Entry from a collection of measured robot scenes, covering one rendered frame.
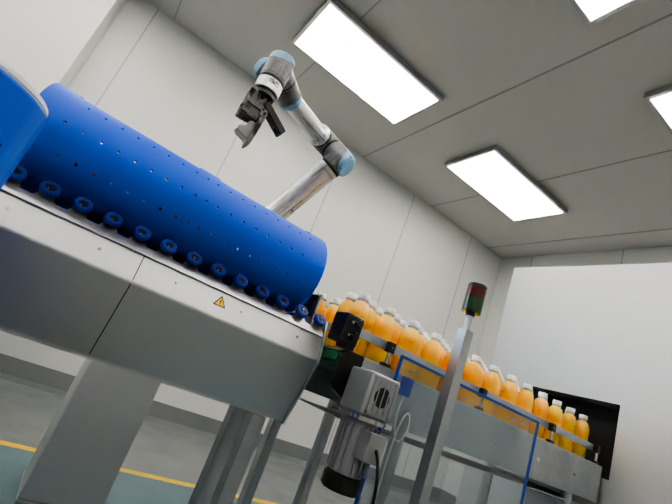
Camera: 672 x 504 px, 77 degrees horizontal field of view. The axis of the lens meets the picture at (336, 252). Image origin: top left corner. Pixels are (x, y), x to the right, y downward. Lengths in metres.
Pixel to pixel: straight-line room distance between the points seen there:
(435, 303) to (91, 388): 4.48
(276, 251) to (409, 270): 4.24
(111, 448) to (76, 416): 0.19
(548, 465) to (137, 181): 1.92
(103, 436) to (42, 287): 1.02
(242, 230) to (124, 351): 0.44
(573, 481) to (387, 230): 3.60
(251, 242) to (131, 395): 1.03
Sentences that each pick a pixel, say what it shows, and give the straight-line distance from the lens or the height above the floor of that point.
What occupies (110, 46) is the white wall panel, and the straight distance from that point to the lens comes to 4.63.
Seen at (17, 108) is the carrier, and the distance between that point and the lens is 0.86.
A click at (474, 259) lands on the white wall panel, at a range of 6.32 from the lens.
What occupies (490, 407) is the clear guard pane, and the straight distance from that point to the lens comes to 1.76.
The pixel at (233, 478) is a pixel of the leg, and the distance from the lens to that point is 1.41.
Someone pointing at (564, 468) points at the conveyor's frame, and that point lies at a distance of 2.33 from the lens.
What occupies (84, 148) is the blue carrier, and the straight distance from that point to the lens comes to 1.22.
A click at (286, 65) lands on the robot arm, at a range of 1.60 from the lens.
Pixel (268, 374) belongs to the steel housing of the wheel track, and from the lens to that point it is 1.35.
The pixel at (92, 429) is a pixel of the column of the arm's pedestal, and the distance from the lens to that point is 2.08.
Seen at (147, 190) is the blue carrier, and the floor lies 1.06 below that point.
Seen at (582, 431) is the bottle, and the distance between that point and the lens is 2.60.
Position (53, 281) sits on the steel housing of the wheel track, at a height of 0.77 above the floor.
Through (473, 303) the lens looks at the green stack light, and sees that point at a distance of 1.47.
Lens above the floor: 0.77
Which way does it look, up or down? 17 degrees up
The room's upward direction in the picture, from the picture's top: 21 degrees clockwise
